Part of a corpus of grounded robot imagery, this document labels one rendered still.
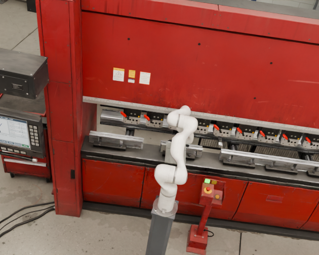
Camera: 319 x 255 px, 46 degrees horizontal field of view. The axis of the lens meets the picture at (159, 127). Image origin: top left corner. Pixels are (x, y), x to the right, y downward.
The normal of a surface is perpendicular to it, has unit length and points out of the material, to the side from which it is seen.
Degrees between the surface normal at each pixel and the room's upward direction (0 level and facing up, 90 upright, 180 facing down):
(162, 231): 90
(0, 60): 0
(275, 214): 90
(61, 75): 90
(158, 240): 90
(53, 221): 0
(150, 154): 0
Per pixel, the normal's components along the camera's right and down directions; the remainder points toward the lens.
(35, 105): 0.12, -0.76
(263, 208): -0.07, 0.64
